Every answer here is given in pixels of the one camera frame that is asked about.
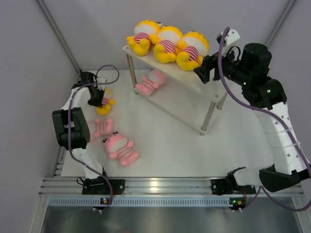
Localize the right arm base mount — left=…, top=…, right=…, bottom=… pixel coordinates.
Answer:
left=210, top=179, right=256, bottom=196

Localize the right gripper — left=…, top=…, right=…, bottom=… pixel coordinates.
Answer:
left=194, top=43, right=251, bottom=87

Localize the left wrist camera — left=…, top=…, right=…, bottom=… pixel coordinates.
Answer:
left=96, top=76, right=107, bottom=85

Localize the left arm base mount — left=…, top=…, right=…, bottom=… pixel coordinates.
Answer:
left=76, top=177, right=125, bottom=195

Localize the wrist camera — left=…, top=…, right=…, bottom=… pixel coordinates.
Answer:
left=223, top=29, right=241, bottom=48
left=96, top=76, right=107, bottom=85

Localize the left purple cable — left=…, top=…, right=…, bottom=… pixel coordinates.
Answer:
left=67, top=64, right=120, bottom=211

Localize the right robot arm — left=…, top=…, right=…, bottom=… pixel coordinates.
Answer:
left=194, top=43, right=311, bottom=192

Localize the grey slotted cable duct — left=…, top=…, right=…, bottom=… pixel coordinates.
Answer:
left=49, top=197, right=242, bottom=207

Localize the yellow plush on shelf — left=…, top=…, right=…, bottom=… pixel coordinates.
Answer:
left=127, top=19, right=162, bottom=56

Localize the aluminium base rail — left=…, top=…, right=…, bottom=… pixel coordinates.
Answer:
left=38, top=176, right=304, bottom=197

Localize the pink plush under shelf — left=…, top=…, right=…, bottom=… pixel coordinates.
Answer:
left=135, top=69, right=168, bottom=96

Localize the purple cable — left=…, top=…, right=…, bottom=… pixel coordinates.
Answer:
left=67, top=64, right=120, bottom=211
left=218, top=26, right=311, bottom=212

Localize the pink plush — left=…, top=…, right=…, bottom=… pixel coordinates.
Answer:
left=87, top=118, right=114, bottom=141
left=103, top=131, right=140, bottom=166
left=135, top=69, right=168, bottom=96

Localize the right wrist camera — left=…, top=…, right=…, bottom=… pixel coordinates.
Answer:
left=223, top=29, right=241, bottom=48

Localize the white two-tier shelf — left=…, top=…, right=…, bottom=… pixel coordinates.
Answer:
left=122, top=45, right=227, bottom=135

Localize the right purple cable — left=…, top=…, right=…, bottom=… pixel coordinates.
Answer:
left=218, top=26, right=311, bottom=212

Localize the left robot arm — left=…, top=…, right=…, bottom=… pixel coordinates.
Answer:
left=52, top=71, right=110, bottom=194

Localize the yellow plush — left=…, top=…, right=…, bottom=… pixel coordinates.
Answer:
left=152, top=25, right=183, bottom=64
left=96, top=87, right=115, bottom=116
left=176, top=31, right=209, bottom=71
left=127, top=19, right=162, bottom=56

